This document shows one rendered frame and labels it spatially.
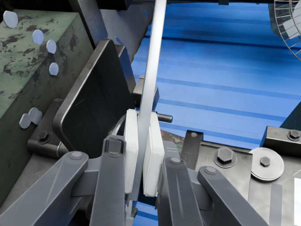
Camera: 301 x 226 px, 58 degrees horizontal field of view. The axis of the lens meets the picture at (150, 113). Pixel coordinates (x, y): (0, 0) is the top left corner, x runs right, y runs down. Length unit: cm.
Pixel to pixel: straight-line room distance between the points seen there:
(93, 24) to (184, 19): 229
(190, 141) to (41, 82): 27
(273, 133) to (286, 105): 168
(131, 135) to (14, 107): 28
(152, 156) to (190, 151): 34
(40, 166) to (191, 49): 214
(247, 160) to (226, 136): 146
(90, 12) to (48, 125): 25
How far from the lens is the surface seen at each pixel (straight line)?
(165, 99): 207
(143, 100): 18
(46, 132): 44
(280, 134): 47
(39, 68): 45
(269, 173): 46
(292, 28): 111
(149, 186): 16
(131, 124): 18
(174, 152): 17
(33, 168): 46
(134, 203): 56
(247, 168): 43
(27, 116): 45
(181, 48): 250
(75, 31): 53
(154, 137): 17
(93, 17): 59
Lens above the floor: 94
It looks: 17 degrees down
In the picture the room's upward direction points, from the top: 99 degrees clockwise
